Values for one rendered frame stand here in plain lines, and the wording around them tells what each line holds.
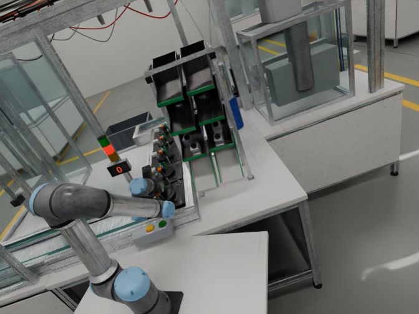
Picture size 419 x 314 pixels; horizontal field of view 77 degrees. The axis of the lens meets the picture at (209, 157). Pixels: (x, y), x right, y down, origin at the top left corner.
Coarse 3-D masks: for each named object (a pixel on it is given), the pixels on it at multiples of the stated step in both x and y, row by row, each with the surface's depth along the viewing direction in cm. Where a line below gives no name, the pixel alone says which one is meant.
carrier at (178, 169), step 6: (180, 162) 186; (162, 168) 175; (168, 168) 180; (174, 168) 182; (180, 168) 179; (156, 174) 176; (168, 174) 173; (174, 174) 175; (180, 174) 172; (174, 180) 169; (180, 180) 169
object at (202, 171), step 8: (208, 152) 150; (192, 160) 152; (200, 160) 151; (208, 160) 149; (192, 168) 150; (200, 168) 150; (208, 168) 148; (192, 176) 146; (200, 176) 149; (208, 176) 148; (216, 176) 146; (200, 184) 148; (208, 184) 147; (216, 184) 141
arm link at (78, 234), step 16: (48, 192) 82; (32, 208) 85; (48, 208) 81; (48, 224) 87; (64, 224) 86; (80, 224) 91; (80, 240) 92; (96, 240) 97; (80, 256) 94; (96, 256) 96; (96, 272) 98; (112, 272) 100; (96, 288) 101
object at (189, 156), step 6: (198, 126) 149; (192, 132) 148; (198, 132) 147; (180, 138) 144; (198, 138) 144; (204, 138) 142; (204, 144) 139; (186, 150) 143; (204, 150) 139; (186, 156) 140; (192, 156) 139; (198, 156) 137; (204, 156) 137
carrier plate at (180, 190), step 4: (168, 184) 167; (172, 184) 166; (180, 184) 163; (176, 188) 161; (180, 188) 159; (184, 188) 160; (176, 192) 157; (180, 192) 156; (184, 192) 156; (152, 196) 162; (176, 196) 154; (180, 196) 153; (184, 196) 151; (172, 200) 152; (180, 200) 150; (184, 200) 148; (176, 204) 147; (180, 204) 146; (184, 204) 146; (176, 208) 147
